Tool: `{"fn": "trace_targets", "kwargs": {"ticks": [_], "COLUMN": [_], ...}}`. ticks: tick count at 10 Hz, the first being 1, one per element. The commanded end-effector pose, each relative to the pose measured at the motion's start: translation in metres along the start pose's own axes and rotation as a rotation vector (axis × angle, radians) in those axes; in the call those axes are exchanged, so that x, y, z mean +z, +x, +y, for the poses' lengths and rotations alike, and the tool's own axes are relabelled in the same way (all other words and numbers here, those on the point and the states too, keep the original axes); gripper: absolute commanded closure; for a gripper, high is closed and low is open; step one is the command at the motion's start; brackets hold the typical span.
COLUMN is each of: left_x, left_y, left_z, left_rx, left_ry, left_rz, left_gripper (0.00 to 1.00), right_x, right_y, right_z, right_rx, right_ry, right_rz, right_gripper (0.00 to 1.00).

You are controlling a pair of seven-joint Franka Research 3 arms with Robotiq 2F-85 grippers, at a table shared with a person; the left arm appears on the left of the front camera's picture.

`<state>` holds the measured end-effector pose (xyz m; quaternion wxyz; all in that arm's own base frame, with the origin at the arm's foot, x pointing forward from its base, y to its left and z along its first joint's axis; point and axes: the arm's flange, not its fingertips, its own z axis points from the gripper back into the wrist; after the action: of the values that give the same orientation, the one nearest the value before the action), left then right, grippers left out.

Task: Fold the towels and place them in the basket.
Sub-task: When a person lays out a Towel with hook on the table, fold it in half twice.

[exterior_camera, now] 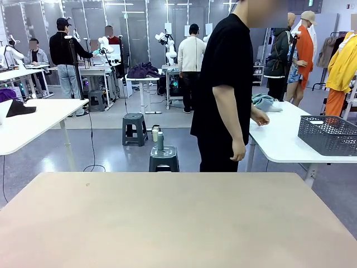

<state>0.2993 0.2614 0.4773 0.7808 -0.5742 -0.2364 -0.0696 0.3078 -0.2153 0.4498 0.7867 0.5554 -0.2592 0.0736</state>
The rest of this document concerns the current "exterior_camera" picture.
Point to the man in cream sweater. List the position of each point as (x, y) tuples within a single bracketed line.
[(191, 53)]

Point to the green towel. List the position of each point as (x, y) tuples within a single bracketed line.
[(262, 102)]

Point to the seated person grey jacket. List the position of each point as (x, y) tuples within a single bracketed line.
[(37, 57)]

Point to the black cloth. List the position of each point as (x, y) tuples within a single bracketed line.
[(19, 110)]

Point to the purple clothes pile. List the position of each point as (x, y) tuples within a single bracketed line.
[(142, 71)]

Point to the person in red top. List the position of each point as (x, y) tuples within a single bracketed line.
[(113, 40)]

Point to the purple cloth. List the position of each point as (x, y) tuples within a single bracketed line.
[(7, 95)]

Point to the person in black t-shirt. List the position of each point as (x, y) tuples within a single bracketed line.
[(223, 69)]

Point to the grey-green bottle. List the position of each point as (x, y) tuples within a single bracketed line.
[(160, 141)]

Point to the narrow white standing desk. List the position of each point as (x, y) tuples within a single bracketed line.
[(139, 80)]

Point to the white shoe shelf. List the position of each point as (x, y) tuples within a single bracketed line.
[(258, 71)]

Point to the cream bottle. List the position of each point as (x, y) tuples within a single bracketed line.
[(155, 136)]

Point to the person's right forearm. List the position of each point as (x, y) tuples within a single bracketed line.
[(232, 125)]

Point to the clothes rack with brown coat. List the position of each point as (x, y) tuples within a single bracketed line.
[(327, 53)]

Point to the man in black cap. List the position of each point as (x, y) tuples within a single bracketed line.
[(62, 47)]

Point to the long white desk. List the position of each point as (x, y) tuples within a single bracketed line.
[(19, 73)]

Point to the person's left hand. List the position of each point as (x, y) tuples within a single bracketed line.
[(260, 117)]

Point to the mannequin in dark jacket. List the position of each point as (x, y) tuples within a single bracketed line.
[(279, 56)]

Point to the person's right hand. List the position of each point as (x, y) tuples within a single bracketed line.
[(238, 150)]

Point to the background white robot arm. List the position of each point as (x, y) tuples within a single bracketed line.
[(170, 54), (107, 46), (14, 51)]

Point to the person's left forearm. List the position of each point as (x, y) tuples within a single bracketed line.
[(253, 107)]

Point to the metal robot workbench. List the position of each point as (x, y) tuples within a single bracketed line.
[(167, 68), (94, 71)]

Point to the white rounded table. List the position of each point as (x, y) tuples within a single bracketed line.
[(281, 139), (42, 120)]

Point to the white computer case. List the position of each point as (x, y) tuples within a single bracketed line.
[(125, 88)]

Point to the grey plastic mesh basket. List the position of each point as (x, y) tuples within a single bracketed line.
[(329, 134)]

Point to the mannequin in orange shirt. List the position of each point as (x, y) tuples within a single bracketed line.
[(304, 47)]

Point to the mannequin in yellow jacket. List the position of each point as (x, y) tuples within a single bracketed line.
[(341, 67)]

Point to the black computer tower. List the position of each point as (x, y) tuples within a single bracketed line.
[(175, 83)]

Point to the dark grey plastic stool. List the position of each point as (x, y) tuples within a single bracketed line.
[(96, 96), (164, 156), (135, 120)]

